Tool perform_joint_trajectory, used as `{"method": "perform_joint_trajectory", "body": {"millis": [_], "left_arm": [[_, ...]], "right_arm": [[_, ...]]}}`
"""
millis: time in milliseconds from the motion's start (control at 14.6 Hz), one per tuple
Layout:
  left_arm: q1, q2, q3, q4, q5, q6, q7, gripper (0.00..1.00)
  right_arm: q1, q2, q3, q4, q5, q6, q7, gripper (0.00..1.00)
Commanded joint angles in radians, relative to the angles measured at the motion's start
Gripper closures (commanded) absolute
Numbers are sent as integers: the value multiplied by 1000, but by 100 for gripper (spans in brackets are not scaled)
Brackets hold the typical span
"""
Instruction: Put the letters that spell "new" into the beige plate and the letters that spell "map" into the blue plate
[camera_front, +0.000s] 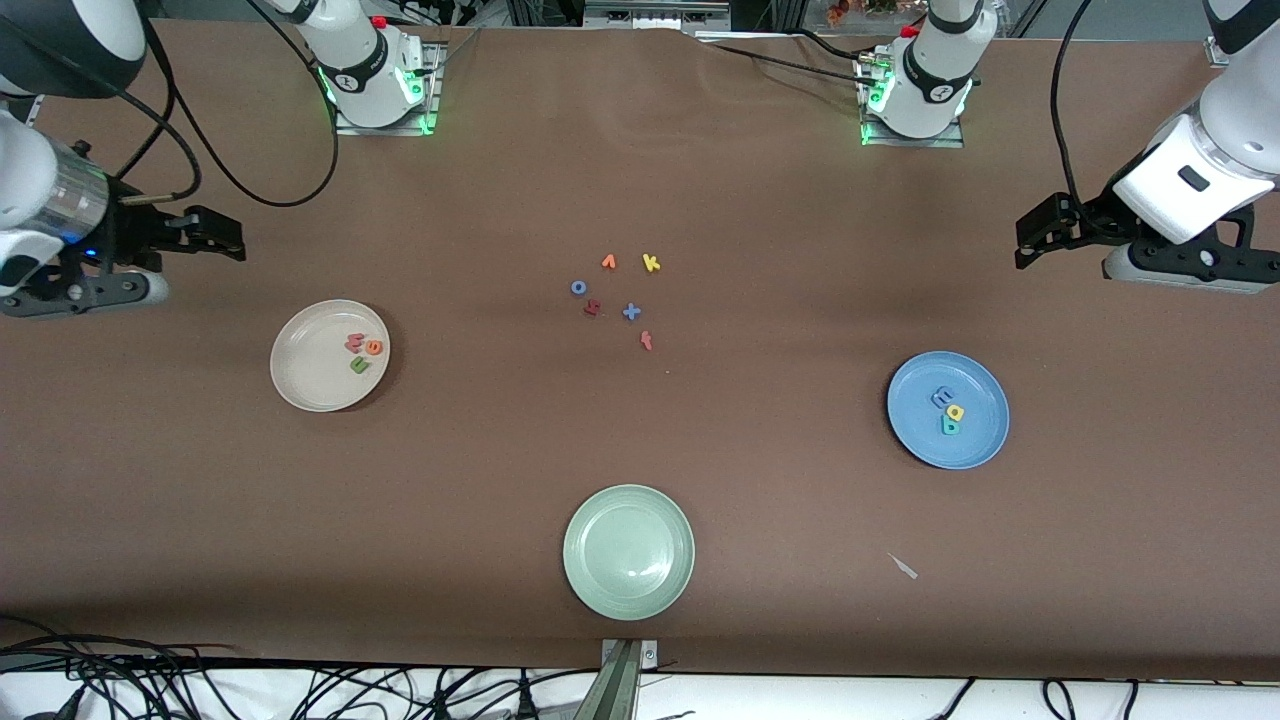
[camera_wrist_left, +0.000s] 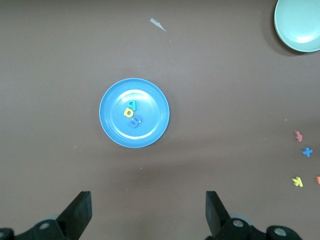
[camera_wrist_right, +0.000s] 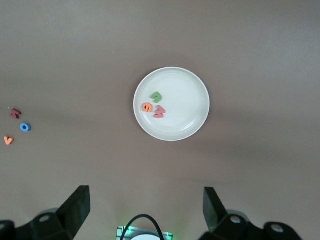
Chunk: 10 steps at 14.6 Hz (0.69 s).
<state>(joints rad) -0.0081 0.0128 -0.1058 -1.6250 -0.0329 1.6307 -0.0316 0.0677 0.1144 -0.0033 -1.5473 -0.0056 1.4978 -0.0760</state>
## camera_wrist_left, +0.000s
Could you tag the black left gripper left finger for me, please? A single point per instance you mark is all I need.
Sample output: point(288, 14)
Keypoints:
point(82, 210)

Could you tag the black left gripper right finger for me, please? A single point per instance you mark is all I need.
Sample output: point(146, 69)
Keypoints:
point(212, 210)

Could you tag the blue foam letter m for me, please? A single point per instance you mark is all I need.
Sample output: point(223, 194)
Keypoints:
point(135, 122)

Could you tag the yellow foam letter a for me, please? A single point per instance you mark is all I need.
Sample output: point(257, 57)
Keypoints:
point(131, 114)

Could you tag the teal foam letter b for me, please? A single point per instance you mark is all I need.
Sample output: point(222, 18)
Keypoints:
point(134, 106)

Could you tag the yellow foam letter k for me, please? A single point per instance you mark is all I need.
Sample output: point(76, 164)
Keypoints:
point(297, 182)

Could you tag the orange foam letter v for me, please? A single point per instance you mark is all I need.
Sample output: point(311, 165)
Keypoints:
point(318, 180)

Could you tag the blue foam letter x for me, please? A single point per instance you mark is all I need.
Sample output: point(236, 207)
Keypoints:
point(307, 152)

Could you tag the red foam letter f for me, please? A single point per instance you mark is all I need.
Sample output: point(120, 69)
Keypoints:
point(298, 136)

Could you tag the blue plate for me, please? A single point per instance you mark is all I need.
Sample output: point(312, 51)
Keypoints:
point(150, 100)

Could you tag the brown table cover sheet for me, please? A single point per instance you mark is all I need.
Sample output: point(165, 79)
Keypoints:
point(50, 75)

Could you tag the small grey paper scrap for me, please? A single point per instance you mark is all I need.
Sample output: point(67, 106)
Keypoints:
point(156, 23)

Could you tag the pale green plate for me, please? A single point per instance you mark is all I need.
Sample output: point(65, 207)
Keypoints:
point(297, 25)

